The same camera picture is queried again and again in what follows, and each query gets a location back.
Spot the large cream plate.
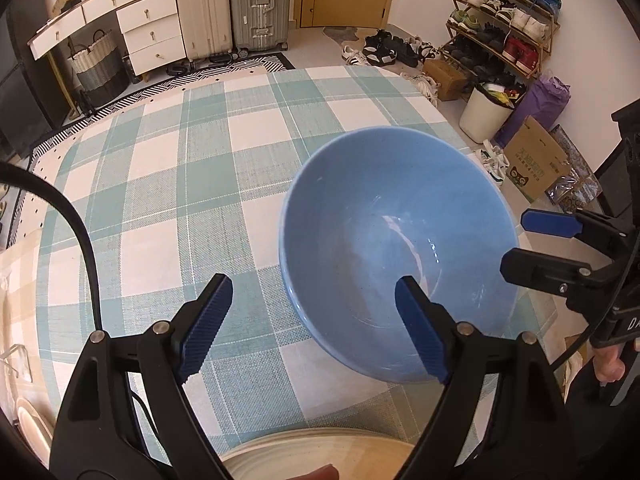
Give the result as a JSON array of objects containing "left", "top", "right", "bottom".
[{"left": 221, "top": 428, "right": 413, "bottom": 480}]

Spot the large blue bowl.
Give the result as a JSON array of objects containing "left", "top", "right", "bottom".
[{"left": 279, "top": 127, "right": 518, "bottom": 384}]

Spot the stack of small cream plates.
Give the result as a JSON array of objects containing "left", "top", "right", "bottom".
[{"left": 15, "top": 398, "right": 53, "bottom": 468}]

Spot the right hand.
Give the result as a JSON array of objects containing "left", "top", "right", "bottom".
[{"left": 592, "top": 344, "right": 626, "bottom": 385}]

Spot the left hand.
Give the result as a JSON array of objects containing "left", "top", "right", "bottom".
[{"left": 288, "top": 464, "right": 340, "bottom": 480}]

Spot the cardboard box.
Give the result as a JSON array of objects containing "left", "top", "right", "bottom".
[{"left": 503, "top": 116, "right": 570, "bottom": 203}]

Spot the purple bag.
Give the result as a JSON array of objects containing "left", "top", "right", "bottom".
[{"left": 494, "top": 75, "right": 570, "bottom": 148}]

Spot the white trash bin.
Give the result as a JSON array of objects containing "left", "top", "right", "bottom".
[{"left": 459, "top": 84, "right": 514, "bottom": 144}]

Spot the beige checked tablecloth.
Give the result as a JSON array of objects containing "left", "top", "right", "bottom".
[{"left": 1, "top": 230, "right": 55, "bottom": 424}]

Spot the shoe rack with shoes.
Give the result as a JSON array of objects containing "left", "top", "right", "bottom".
[{"left": 440, "top": 0, "right": 562, "bottom": 81}]

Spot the teal checked tablecloth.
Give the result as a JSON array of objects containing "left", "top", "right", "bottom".
[{"left": 32, "top": 66, "right": 462, "bottom": 453}]

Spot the woven laundry basket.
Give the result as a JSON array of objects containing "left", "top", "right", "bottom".
[{"left": 67, "top": 29, "right": 129, "bottom": 107}]

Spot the silver suitcase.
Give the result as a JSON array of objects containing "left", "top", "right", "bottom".
[{"left": 230, "top": 0, "right": 290, "bottom": 58}]

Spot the white dressing desk with drawers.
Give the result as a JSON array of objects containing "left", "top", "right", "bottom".
[{"left": 28, "top": 0, "right": 186, "bottom": 76}]

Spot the cream suitcase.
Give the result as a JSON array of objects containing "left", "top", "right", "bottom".
[{"left": 177, "top": 0, "right": 233, "bottom": 61}]

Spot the black cable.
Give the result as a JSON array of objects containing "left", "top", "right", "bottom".
[{"left": 0, "top": 160, "right": 104, "bottom": 334}]

